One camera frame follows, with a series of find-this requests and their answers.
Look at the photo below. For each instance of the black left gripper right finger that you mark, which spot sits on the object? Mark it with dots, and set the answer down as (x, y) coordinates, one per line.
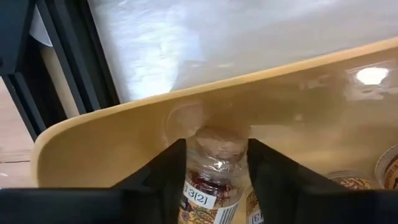
(311, 205)

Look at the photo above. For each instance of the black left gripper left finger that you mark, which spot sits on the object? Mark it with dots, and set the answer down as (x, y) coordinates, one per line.
(93, 205)

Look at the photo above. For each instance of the yellow plastic bin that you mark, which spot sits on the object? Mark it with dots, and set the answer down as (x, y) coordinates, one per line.
(124, 140)

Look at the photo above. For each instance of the black aluminium table frame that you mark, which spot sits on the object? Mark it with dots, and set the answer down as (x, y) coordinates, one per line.
(77, 46)

